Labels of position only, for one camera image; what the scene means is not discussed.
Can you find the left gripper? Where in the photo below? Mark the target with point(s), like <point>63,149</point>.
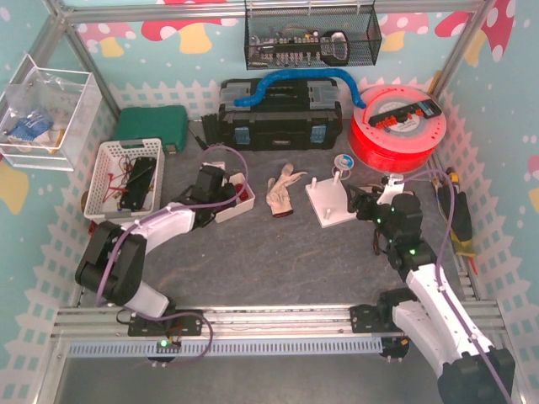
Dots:
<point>227,192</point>

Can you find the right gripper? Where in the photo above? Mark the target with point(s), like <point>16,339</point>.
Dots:
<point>363,203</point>

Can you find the white spring box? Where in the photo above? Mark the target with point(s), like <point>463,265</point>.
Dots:
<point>243,203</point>

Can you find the large red spring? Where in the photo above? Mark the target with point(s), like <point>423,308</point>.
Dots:
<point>241,191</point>

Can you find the white peg base plate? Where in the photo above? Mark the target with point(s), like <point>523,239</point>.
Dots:
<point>329,201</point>

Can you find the beige work glove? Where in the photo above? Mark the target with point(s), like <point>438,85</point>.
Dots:
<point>277,195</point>

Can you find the orange black pliers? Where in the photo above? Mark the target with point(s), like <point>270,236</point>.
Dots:
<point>462,244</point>

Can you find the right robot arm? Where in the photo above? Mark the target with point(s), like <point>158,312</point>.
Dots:
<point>468,367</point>

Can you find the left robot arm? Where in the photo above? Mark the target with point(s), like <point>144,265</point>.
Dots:
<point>113,262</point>

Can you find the black screwdriver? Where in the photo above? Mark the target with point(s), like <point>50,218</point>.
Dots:
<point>197,138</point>

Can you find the black ribbed block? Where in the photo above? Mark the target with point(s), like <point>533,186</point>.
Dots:
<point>212,132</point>

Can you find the red filament spool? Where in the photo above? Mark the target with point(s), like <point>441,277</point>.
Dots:
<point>400,148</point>

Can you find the black device in basket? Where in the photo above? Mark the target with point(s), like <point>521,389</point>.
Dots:
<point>138,183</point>

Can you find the green plastic case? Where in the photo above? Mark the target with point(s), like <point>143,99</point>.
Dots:
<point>167,123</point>

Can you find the black toolbox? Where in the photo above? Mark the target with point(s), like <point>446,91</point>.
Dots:
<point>299,114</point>

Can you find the black terminal strip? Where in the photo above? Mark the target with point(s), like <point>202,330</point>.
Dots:
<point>427,109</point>

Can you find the white plastic basket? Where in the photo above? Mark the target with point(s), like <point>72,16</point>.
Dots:
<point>114,171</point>

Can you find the blue white gloves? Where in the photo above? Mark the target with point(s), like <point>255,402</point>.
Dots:
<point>32,128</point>

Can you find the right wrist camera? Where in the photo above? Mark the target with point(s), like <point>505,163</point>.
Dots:
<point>393,184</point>

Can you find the small solder wire spool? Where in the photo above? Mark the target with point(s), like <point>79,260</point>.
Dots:
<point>343,165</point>

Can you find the yellow handled screwdriver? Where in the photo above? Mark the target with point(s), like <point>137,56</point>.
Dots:
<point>452,178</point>

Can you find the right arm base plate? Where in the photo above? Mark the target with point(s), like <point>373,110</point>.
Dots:
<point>369,319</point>

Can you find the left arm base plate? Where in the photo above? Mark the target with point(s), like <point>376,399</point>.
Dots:
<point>189,324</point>

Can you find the grey slotted cable duct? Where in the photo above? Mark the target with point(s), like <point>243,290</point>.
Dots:
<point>193,348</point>

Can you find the black wire mesh basket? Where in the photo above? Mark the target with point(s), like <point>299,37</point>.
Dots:
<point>308,34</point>

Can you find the clear acrylic wall box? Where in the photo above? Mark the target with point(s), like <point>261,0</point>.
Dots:
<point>70,98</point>

